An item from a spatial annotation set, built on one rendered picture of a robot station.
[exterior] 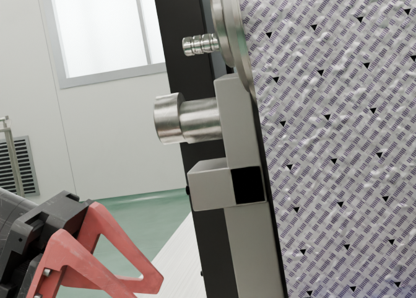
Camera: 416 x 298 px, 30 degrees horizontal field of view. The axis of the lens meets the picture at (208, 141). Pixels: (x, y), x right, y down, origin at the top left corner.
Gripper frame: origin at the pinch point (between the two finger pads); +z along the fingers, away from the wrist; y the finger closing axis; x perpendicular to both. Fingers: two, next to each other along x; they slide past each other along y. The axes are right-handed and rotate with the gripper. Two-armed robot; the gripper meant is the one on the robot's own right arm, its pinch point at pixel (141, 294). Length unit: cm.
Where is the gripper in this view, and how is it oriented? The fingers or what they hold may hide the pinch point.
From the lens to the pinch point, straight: 56.8
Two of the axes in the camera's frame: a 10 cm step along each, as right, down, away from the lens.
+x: 3.7, -9.1, -2.0
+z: 9.1, 3.9, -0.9
